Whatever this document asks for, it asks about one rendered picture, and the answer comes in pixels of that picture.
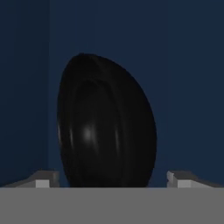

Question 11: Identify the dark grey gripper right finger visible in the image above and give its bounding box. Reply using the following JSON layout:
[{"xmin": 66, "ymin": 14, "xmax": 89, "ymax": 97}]
[{"xmin": 166, "ymin": 170, "xmax": 223, "ymax": 189}]

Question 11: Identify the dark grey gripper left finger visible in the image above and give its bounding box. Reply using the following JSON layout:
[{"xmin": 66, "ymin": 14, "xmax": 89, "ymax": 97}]
[{"xmin": 3, "ymin": 170, "xmax": 60, "ymax": 189}]

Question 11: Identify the black bowl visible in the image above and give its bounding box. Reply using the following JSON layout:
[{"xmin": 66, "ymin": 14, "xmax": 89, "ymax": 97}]
[{"xmin": 56, "ymin": 52, "xmax": 158, "ymax": 188}]

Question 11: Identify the dark blue cabinet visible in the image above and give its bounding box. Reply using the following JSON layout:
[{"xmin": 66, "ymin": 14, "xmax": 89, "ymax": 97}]
[{"xmin": 0, "ymin": 0, "xmax": 224, "ymax": 188}]

